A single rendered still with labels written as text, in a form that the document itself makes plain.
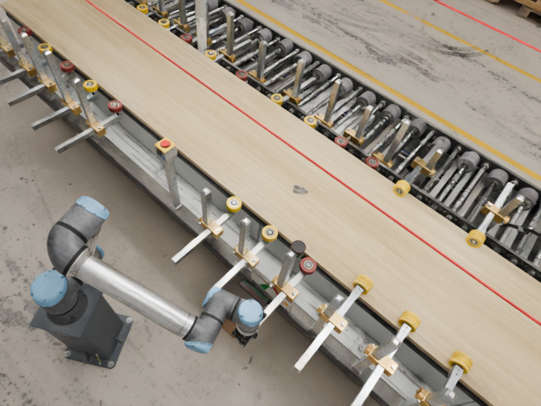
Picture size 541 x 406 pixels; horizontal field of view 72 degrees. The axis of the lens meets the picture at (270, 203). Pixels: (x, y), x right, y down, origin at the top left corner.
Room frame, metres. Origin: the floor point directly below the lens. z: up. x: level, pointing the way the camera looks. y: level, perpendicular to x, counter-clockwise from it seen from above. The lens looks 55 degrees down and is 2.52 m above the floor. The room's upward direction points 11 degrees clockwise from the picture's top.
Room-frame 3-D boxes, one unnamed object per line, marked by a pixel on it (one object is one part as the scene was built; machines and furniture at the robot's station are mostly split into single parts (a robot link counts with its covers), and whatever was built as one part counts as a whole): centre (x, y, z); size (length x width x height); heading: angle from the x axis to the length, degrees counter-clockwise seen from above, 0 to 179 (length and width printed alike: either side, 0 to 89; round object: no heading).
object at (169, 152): (1.10, 0.52, 1.18); 0.07 x 0.07 x 0.08; 58
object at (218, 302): (0.45, 0.11, 1.14); 0.12 x 0.12 x 0.09; 76
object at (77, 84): (1.50, 1.15, 0.91); 0.03 x 0.03 x 0.48; 58
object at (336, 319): (0.55, -0.35, 0.95); 0.13 x 0.06 x 0.05; 58
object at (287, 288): (0.69, -0.14, 0.85); 0.13 x 0.06 x 0.05; 58
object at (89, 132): (1.44, 1.14, 0.81); 0.43 x 0.03 x 0.04; 148
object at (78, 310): (0.48, 0.89, 0.65); 0.19 x 0.19 x 0.10
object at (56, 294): (0.49, 0.89, 0.79); 0.17 x 0.15 x 0.18; 166
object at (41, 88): (1.71, 1.56, 0.83); 0.43 x 0.03 x 0.04; 148
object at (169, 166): (1.11, 0.52, 0.93); 0.05 x 0.04 x 0.45; 58
